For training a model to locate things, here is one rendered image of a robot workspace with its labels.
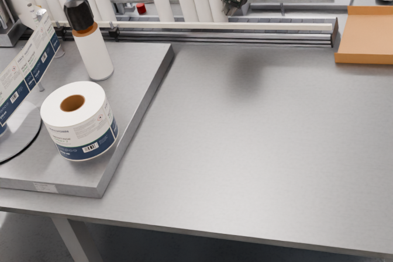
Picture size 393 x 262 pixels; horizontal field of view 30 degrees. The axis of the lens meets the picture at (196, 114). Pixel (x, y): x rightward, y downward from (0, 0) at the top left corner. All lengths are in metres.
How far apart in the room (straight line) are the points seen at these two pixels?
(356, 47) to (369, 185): 0.60
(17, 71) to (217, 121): 0.67
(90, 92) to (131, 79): 0.27
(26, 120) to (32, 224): 0.73
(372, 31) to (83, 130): 1.02
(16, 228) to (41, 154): 0.83
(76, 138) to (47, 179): 0.16
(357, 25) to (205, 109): 0.61
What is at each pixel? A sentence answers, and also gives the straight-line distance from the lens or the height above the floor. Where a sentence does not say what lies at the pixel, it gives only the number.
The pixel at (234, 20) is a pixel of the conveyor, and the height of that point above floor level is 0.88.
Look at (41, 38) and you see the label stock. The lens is 2.57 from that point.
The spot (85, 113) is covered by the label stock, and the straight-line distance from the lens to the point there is 2.16.
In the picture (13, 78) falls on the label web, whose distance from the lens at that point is 2.44.
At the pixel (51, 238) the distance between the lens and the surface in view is 3.00.
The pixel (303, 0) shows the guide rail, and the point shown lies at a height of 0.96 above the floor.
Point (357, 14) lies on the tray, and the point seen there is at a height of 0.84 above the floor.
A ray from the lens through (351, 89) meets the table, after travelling 2.31.
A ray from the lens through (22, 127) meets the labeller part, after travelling 2.43.
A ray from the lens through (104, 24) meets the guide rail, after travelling 2.72.
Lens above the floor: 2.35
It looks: 41 degrees down
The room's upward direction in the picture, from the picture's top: 16 degrees counter-clockwise
